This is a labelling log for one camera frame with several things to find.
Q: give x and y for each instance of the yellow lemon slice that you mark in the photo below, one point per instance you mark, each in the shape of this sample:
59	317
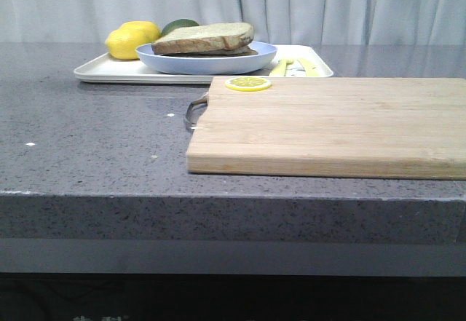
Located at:
248	83

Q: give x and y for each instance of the green lime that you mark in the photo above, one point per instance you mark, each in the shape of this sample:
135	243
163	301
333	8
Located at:
179	23

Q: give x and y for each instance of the white rectangular tray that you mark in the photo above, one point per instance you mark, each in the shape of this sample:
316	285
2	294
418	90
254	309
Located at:
106	69

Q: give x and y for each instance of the yellow plastic fork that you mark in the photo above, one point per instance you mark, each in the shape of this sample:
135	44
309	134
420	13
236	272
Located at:
280	69

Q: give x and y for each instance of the rear yellow lemon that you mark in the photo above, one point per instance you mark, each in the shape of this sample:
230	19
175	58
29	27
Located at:
151	29

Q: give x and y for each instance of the wooden cutting board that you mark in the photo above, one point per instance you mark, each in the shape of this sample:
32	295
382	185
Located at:
334	127

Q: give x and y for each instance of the yellow plastic knife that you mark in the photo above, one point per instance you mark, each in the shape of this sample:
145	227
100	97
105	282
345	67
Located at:
308	67

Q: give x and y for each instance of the metal cutting board handle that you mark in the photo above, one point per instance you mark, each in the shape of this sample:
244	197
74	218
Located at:
189	122

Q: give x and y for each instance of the front yellow lemon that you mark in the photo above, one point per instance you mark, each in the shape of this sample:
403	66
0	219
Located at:
122	43

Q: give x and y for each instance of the light blue plate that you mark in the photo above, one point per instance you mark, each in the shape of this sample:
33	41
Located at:
265	53

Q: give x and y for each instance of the bread slice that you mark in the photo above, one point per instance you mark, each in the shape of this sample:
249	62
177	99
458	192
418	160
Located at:
243	51
205	38

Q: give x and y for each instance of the white curtain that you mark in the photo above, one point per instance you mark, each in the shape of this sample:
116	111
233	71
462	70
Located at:
423	22

